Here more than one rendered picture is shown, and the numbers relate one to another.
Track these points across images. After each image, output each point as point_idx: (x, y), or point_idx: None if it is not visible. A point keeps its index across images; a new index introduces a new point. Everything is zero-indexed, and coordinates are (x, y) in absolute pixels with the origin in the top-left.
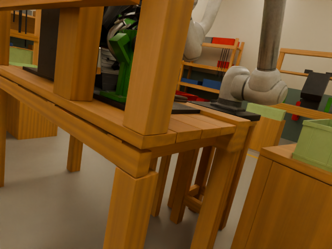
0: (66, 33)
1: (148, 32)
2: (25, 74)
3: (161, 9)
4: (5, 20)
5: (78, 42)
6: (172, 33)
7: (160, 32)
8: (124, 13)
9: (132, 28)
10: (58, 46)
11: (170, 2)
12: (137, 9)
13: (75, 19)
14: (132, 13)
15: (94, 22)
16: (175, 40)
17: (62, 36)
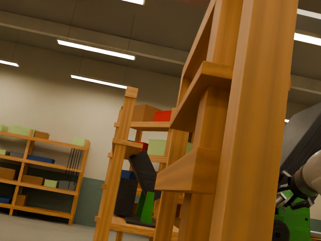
0: (183, 221)
1: (215, 230)
2: None
3: (222, 202)
4: (172, 199)
5: (188, 232)
6: (239, 231)
7: (219, 231)
8: (278, 185)
9: (292, 204)
10: (178, 236)
11: (230, 193)
12: (288, 180)
13: (188, 206)
14: (286, 184)
15: (210, 207)
16: (247, 239)
17: (181, 224)
